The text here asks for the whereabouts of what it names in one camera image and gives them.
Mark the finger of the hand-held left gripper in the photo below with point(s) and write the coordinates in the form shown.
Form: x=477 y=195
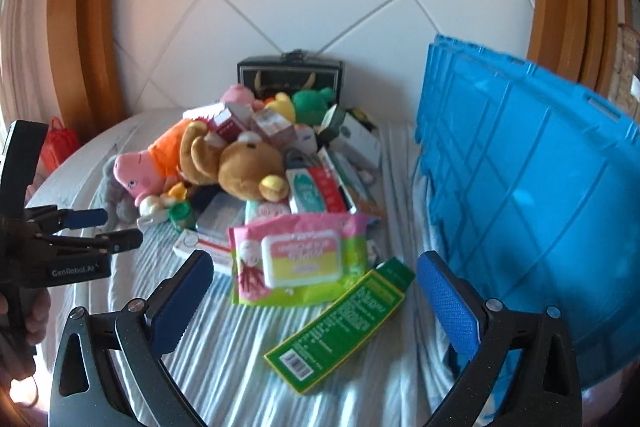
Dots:
x=87 y=219
x=122 y=241

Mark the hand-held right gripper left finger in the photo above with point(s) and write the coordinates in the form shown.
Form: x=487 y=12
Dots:
x=180 y=302

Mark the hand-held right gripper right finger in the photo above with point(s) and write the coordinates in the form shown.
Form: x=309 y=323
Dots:
x=450 y=312

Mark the long green box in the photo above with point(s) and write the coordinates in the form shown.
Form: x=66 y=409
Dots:
x=340 y=332

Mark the pink green wet wipes pack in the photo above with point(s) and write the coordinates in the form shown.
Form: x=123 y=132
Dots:
x=300 y=262

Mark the blue plastic crate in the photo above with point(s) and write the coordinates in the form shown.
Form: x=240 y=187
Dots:
x=525 y=182

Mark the person's left hand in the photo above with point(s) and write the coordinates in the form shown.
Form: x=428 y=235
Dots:
x=37 y=317

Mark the grey elephant plush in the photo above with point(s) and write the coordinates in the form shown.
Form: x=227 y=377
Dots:
x=117 y=204

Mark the white box with red stripe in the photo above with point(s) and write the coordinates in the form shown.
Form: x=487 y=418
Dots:
x=200 y=247

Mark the green capped bottle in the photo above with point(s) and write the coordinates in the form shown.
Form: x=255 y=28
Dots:
x=181 y=214

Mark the pink pig plush orange shirt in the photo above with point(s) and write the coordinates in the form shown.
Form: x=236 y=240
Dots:
x=135 y=172

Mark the red bag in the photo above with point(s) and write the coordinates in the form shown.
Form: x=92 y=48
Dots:
x=57 y=147

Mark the clear plastic box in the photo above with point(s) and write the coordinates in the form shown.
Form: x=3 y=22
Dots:
x=220 y=212

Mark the brown bear plush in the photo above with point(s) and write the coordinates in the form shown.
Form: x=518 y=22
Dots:
x=240 y=172

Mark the white and red medicine box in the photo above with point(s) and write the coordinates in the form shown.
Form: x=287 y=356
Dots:
x=215 y=117

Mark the red flat packet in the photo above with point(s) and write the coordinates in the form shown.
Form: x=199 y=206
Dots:
x=332 y=192

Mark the small green wipes pack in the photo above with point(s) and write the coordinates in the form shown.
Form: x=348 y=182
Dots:
x=307 y=192

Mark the small pink plush toy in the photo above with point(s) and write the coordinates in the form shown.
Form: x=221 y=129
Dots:
x=237 y=96

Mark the brown red medicine box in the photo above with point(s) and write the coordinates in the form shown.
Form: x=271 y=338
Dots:
x=272 y=127

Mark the white box with green label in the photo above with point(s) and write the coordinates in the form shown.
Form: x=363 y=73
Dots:
x=350 y=137

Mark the yellow plush toy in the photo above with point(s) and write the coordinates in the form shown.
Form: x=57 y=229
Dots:
x=281 y=106

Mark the black box with gold trim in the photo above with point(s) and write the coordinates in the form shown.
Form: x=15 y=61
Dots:
x=280 y=77

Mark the green frog plush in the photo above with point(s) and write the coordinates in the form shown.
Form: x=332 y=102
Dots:
x=310 y=104

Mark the beige woven object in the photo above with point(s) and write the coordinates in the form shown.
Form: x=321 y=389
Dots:
x=627 y=67

